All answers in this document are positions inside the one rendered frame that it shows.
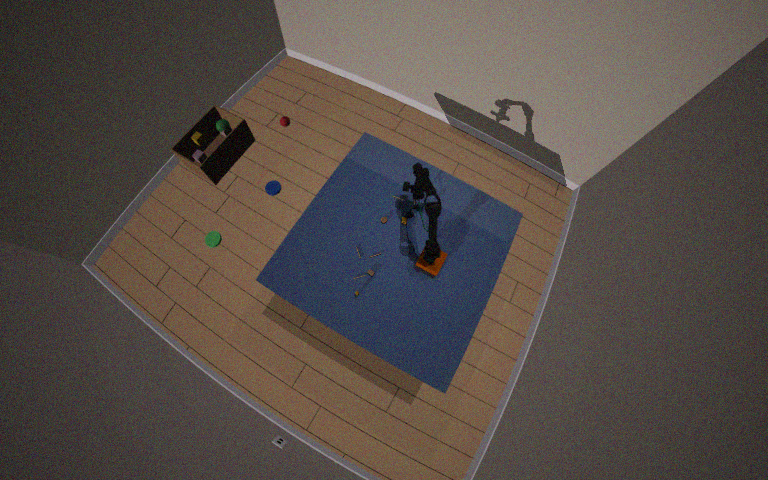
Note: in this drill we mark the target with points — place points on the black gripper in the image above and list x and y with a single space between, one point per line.
407 185

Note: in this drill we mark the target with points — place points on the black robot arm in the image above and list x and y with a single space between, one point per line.
432 250

